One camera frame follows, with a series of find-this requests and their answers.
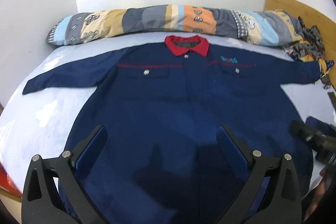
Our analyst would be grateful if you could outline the navy work jacket red collar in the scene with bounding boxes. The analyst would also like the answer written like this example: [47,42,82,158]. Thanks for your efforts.
[23,36,321,223]

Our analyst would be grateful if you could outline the patchwork rolled quilt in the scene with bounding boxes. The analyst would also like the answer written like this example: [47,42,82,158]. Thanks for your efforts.
[46,5,303,47]

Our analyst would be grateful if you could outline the wooden headboard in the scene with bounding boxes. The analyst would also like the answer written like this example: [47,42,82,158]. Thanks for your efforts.
[264,0,336,62]

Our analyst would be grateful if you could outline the dark patterned cloth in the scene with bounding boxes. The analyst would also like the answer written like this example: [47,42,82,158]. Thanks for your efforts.
[282,16,335,89]

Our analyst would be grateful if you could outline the red object at bedside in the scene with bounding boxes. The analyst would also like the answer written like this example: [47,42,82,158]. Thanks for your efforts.
[0,165,22,197]

